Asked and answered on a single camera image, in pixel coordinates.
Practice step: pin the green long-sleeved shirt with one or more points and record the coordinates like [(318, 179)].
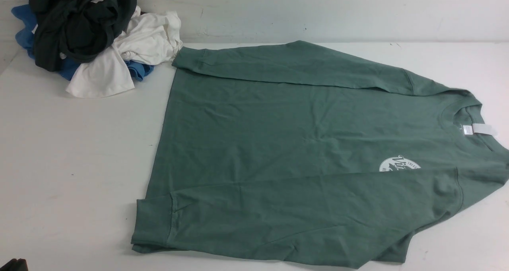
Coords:
[(305, 154)]

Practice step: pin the white crumpled shirt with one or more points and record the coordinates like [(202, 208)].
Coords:
[(149, 39)]

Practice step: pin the blue crumpled garment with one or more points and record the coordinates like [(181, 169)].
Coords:
[(25, 38)]

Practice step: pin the dark green crumpled garment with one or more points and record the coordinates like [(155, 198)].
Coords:
[(78, 29)]

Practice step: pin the black object at corner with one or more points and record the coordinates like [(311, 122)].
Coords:
[(15, 265)]

